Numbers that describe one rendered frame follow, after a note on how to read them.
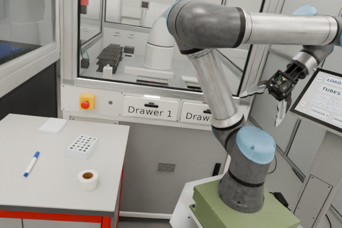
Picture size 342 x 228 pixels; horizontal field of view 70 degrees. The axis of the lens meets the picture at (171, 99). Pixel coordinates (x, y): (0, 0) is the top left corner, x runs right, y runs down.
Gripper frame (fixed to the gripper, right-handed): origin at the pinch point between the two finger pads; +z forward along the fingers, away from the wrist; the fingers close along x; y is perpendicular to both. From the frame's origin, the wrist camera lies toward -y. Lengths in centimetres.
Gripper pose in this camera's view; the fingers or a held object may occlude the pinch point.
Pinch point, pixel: (256, 112)
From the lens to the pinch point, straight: 88.2
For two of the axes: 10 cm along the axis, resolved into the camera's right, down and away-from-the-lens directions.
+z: -7.1, 7.0, -0.5
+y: -2.5, -3.2, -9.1
